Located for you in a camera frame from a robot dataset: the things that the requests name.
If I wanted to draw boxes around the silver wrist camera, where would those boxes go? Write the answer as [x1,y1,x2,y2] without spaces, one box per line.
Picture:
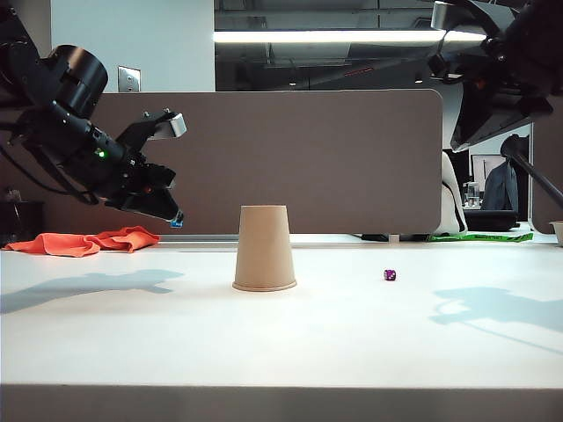
[429,0,503,43]
[116,106,188,153]

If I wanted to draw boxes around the wide brown desk partition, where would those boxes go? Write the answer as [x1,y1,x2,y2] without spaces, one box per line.
[0,89,443,236]

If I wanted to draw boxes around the narrow brown desk partition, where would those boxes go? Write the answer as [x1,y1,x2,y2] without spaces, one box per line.
[529,94,563,236]

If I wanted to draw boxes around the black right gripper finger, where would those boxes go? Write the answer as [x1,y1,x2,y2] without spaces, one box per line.
[450,81,536,153]

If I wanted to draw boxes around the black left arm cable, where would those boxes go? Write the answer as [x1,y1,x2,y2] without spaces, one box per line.
[0,142,100,206]

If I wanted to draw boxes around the metal wall switch plate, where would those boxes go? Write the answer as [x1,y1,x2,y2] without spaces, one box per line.
[117,65,142,93]

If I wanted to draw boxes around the brown paper cup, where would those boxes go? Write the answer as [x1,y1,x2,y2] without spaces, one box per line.
[231,204,298,294]

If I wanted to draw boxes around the black computer monitor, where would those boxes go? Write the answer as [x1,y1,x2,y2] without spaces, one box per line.
[442,149,471,186]

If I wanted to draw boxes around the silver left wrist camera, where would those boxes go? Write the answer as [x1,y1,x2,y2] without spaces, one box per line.
[116,106,188,153]

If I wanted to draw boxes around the white screen monitor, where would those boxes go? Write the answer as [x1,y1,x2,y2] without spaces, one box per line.
[469,153,507,182]

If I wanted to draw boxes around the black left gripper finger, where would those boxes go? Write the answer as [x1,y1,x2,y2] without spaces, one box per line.
[115,187,185,227]

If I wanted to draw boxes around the clear glass container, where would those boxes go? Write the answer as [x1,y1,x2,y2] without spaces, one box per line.
[461,182,483,208]

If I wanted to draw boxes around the green tape strip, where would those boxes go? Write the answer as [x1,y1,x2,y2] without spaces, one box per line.
[428,232,534,244]

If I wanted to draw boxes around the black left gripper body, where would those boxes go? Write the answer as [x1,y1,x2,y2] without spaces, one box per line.
[104,149,178,208]

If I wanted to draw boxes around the long ceiling light strip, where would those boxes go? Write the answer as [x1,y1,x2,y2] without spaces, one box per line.
[213,29,489,44]

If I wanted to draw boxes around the orange cloth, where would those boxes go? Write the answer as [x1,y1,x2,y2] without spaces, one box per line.
[3,225,162,258]

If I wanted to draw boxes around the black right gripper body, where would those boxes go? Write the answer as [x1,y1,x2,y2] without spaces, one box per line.
[427,38,555,118]

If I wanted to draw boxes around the black tray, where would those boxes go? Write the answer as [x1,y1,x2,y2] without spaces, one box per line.
[464,209,519,232]

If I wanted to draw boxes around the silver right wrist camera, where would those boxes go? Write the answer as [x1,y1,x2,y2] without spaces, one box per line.
[429,0,503,43]

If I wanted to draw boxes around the black diagonal pole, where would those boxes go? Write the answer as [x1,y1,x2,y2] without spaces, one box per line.
[500,134,563,201]

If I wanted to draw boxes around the dark blue jacket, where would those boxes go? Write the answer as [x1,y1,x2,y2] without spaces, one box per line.
[481,162,520,212]

